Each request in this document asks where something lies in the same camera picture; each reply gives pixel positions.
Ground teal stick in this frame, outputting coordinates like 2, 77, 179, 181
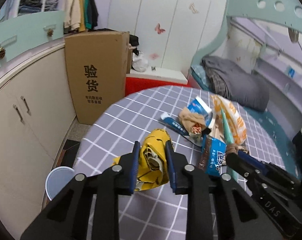
221, 108, 238, 181

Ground blue snack wrapper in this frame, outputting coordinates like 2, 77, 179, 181
198, 135, 226, 177

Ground white orange plastic bag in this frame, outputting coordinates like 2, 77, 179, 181
210, 94, 247, 145

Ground beige stocking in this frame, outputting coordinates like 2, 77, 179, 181
178, 107, 212, 140

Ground blue toothpaste tube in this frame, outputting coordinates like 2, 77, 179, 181
161, 112, 189, 136

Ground blue white toothpaste box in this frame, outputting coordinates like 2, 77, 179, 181
187, 96, 213, 127

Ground light blue plastic bin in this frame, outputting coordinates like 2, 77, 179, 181
45, 166, 75, 200

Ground grey checked tablecloth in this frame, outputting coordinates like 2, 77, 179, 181
75, 86, 282, 239

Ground grey folded duvet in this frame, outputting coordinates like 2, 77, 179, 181
201, 56, 270, 112

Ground teal bed sheet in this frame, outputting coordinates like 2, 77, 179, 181
190, 64, 302, 181

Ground red box with white lid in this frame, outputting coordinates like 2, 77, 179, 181
125, 67, 191, 96

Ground tall cardboard box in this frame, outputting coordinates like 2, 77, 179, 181
65, 31, 130, 125

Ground pine cone ornament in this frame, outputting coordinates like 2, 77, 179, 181
0, 47, 6, 60
47, 29, 54, 37

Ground pink butterfly sticker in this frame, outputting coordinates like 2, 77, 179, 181
155, 23, 166, 35

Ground teal drawer stair unit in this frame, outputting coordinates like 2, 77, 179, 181
0, 11, 65, 67

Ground white wardrobe doors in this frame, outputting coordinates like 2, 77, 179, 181
108, 0, 226, 74

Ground hanging clothes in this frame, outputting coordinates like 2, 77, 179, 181
64, 0, 99, 34

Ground teal bunk bed frame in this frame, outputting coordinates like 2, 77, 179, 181
190, 0, 302, 86

